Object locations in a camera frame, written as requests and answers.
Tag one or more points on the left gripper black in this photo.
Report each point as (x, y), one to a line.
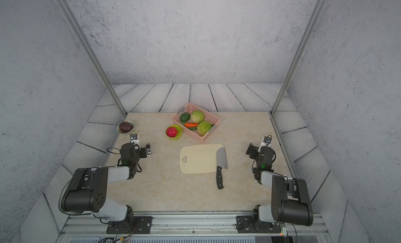
(143, 154)

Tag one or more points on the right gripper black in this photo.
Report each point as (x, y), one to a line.
(255, 152)

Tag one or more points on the cleaver knife black handle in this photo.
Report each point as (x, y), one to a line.
(221, 163)

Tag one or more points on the cream plastic cutting board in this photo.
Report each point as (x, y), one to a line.
(199, 159)

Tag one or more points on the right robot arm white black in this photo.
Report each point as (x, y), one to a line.
(290, 201)

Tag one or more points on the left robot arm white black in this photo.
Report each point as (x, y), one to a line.
(86, 192)

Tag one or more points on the patterned ceramic bowl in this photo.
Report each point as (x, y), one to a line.
(130, 131)

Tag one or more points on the dark brown fruit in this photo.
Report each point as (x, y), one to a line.
(125, 127)

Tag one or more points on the red pink fruit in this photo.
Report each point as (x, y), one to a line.
(171, 132)

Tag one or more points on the lime green bowl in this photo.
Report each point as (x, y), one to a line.
(179, 129)

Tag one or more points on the orange carrot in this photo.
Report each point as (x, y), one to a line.
(190, 125)

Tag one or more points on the dark green avocado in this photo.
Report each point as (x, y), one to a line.
(185, 117)

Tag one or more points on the green cabbage front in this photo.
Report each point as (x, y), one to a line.
(203, 128)

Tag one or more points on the green cabbage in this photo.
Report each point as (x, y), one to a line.
(197, 116)
(203, 128)

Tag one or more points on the pink perforated plastic basket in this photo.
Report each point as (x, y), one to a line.
(209, 117)

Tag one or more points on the green cabbage rear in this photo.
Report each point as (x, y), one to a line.
(197, 116)

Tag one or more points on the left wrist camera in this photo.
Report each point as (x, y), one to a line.
(134, 139)

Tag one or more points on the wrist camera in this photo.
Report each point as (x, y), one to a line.
(134, 139)
(265, 142)

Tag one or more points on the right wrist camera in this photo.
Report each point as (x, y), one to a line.
(265, 142)

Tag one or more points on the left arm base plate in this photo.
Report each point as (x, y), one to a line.
(131, 225)

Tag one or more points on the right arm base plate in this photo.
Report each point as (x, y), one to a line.
(246, 224)

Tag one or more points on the aluminium front rail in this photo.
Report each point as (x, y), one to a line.
(213, 224)

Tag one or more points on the right aluminium frame post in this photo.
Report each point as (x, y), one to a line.
(307, 34)

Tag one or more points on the aluminium frame post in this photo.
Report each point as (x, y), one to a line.
(78, 32)
(307, 34)

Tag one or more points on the left aluminium frame post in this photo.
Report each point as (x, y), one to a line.
(78, 32)

